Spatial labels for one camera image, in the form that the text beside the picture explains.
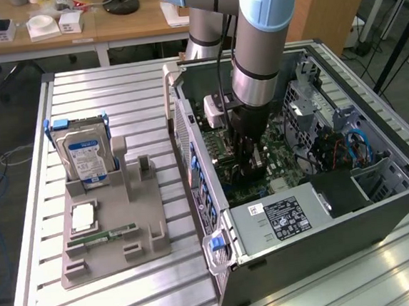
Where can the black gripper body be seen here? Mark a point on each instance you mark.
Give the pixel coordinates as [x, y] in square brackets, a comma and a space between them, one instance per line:
[250, 124]

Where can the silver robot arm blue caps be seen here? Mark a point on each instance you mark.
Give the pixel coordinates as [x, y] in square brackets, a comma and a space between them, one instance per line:
[262, 30]

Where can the green motherboard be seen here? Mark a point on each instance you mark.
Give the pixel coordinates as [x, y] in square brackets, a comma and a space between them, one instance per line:
[280, 153]

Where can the perforated metal drive cage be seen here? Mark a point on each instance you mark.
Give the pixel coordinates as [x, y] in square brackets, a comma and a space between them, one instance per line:
[305, 115]

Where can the silver chipset heatsink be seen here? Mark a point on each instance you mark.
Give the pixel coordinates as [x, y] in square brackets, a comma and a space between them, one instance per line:
[280, 185]

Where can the grey power supply with label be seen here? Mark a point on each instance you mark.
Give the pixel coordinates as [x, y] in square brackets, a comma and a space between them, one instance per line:
[254, 227]

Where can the black plastic shroud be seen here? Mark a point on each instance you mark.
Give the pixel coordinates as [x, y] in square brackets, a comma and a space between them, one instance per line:
[340, 191]

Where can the blue case latch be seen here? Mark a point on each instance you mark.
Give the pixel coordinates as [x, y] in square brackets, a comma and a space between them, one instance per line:
[217, 245]

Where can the white paper stack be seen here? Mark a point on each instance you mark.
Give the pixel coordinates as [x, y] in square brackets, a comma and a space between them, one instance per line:
[174, 17]

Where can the white floor unit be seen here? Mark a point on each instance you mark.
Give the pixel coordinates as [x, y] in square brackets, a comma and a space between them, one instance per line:
[353, 32]

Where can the grey metal disk bay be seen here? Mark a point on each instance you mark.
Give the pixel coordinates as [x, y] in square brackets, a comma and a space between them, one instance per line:
[382, 177]

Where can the open black PC case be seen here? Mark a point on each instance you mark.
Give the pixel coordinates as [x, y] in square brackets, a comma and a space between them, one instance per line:
[308, 269]

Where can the black stand pole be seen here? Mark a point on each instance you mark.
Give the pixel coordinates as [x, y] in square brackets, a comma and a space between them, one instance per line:
[391, 36]

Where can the hard disk in blue caddy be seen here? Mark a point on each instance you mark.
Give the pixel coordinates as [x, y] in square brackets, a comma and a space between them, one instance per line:
[85, 160]

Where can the black lamp base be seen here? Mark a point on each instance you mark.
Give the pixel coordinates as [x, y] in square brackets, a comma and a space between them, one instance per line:
[121, 5]

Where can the grey plastic parts rack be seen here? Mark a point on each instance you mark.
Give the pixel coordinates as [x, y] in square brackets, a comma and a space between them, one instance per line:
[116, 246]

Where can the green RAM stick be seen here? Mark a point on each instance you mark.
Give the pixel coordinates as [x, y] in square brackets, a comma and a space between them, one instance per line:
[102, 236]

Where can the silver CPU chip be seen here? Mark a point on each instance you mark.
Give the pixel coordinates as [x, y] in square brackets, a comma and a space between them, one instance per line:
[82, 218]

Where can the small white box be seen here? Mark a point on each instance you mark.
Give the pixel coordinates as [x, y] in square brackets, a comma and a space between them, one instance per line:
[70, 22]

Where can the wooden desk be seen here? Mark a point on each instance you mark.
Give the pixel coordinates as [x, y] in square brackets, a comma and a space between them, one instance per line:
[37, 46]

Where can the white box round insert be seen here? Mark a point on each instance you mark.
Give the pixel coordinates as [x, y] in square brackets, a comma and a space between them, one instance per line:
[43, 27]

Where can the black office chair base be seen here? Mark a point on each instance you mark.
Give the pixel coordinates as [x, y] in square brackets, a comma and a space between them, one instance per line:
[15, 74]

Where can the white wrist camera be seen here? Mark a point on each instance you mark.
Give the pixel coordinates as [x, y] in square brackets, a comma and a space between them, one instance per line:
[214, 112]

